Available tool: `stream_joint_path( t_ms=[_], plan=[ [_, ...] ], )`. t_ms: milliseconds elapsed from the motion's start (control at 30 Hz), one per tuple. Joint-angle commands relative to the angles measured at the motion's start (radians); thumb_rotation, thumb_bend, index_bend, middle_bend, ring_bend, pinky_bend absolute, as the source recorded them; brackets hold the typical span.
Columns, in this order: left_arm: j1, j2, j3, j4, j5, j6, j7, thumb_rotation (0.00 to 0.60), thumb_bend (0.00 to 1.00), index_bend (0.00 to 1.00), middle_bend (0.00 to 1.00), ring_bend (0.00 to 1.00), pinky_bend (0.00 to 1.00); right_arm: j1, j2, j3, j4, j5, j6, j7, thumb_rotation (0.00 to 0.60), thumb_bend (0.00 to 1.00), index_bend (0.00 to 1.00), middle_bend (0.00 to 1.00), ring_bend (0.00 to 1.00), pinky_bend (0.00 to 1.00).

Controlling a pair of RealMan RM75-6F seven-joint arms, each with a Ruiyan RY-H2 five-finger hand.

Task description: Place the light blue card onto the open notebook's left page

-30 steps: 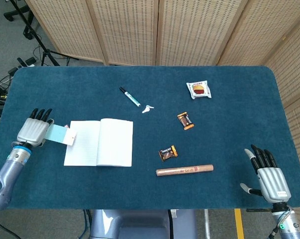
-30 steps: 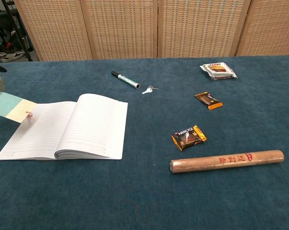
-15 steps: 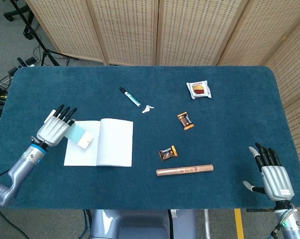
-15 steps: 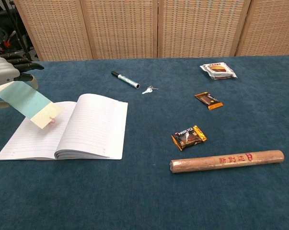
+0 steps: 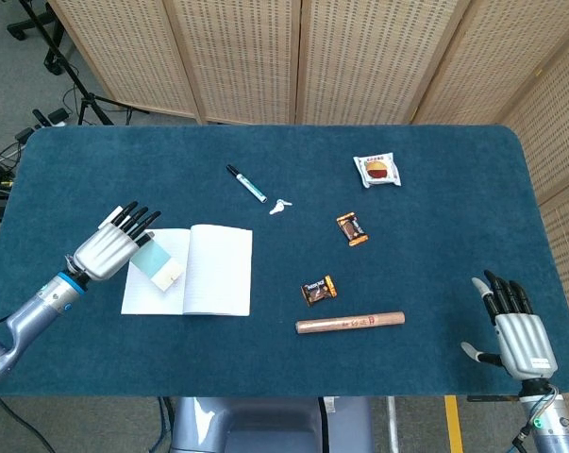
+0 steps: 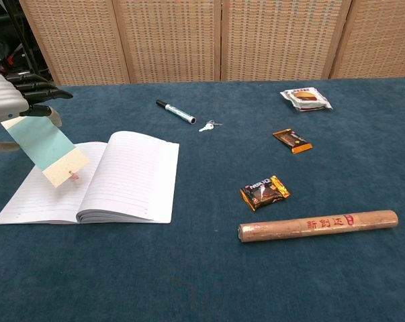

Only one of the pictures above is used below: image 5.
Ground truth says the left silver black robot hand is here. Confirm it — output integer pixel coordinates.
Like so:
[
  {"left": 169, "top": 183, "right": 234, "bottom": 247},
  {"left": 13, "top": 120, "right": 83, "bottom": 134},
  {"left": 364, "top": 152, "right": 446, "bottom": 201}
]
[{"left": 65, "top": 201, "right": 162, "bottom": 282}]

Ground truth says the white table leg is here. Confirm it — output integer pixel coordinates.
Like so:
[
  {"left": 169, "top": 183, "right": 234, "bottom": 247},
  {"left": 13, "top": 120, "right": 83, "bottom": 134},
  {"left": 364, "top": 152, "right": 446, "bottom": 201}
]
[{"left": 386, "top": 395, "right": 401, "bottom": 453}]

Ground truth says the blue bookmark with tassel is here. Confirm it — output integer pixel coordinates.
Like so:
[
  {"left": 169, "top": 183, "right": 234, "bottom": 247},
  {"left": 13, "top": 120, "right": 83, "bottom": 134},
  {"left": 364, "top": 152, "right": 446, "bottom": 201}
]
[{"left": 130, "top": 241, "right": 183, "bottom": 293}]

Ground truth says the open white lined notebook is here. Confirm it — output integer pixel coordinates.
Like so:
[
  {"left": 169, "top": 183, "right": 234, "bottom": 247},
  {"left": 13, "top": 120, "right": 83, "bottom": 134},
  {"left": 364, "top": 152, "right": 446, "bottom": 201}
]
[{"left": 120, "top": 224, "right": 254, "bottom": 317}]

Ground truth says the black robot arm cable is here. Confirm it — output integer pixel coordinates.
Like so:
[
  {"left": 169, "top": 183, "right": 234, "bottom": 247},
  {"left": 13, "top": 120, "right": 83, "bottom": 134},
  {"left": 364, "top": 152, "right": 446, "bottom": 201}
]
[{"left": 0, "top": 318, "right": 57, "bottom": 453}]

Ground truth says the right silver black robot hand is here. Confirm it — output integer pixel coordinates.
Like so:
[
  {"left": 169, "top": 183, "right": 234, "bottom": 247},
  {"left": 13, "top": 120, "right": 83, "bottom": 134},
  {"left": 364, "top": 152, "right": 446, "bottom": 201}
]
[{"left": 460, "top": 269, "right": 560, "bottom": 381}]

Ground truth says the black power strip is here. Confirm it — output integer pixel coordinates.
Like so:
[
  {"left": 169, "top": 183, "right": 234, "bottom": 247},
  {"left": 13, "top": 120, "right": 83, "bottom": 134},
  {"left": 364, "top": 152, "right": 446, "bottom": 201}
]
[{"left": 31, "top": 107, "right": 71, "bottom": 129}]

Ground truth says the brown paper-wrapped roll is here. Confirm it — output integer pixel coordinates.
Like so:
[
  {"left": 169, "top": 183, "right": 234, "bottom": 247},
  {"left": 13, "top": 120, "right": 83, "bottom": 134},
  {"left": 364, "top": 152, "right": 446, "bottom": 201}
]
[{"left": 295, "top": 310, "right": 406, "bottom": 335}]

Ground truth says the brown chocolate wafer snack packet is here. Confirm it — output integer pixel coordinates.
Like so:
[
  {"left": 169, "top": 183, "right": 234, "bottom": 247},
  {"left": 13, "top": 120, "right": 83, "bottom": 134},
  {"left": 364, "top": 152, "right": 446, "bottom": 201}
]
[{"left": 300, "top": 275, "right": 338, "bottom": 309}]

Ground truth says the wooden wicker folding screen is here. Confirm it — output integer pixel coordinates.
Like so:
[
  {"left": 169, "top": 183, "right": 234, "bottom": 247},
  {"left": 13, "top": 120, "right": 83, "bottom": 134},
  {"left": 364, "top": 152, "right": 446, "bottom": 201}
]
[{"left": 47, "top": 0, "right": 569, "bottom": 453}]

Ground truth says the black white marker pen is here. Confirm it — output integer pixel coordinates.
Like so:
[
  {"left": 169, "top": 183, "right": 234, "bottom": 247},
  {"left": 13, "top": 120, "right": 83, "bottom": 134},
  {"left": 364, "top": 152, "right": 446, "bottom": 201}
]
[{"left": 226, "top": 163, "right": 269, "bottom": 205}]

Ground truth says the grey robot torso base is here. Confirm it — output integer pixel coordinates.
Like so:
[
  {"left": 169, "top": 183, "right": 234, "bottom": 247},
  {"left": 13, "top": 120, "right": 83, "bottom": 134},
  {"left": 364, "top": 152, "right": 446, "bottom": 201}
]
[{"left": 170, "top": 395, "right": 375, "bottom": 453}]

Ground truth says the black tripod stand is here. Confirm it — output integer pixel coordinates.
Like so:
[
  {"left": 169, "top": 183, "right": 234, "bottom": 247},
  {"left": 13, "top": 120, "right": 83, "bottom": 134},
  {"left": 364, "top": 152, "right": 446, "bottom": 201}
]
[{"left": 17, "top": 0, "right": 148, "bottom": 126}]

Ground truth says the white cookie snack packet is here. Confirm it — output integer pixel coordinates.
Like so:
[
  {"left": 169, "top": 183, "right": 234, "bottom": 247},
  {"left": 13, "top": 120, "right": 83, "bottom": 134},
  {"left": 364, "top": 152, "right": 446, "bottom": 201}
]
[{"left": 352, "top": 151, "right": 403, "bottom": 190}]

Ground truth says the blue carpet table mat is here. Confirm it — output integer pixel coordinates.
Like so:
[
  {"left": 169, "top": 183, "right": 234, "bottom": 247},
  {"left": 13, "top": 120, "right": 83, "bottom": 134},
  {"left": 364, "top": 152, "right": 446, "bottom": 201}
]
[{"left": 0, "top": 123, "right": 569, "bottom": 397}]

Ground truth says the black office chair base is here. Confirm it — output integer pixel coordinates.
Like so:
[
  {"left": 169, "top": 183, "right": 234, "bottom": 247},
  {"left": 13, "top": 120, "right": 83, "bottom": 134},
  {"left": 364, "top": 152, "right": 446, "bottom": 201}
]
[{"left": 8, "top": 0, "right": 64, "bottom": 76}]

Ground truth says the small orange brown snack packet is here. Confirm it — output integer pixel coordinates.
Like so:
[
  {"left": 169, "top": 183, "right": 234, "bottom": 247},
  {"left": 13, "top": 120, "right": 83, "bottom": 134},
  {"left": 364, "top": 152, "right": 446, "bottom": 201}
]
[{"left": 336, "top": 211, "right": 370, "bottom": 248}]

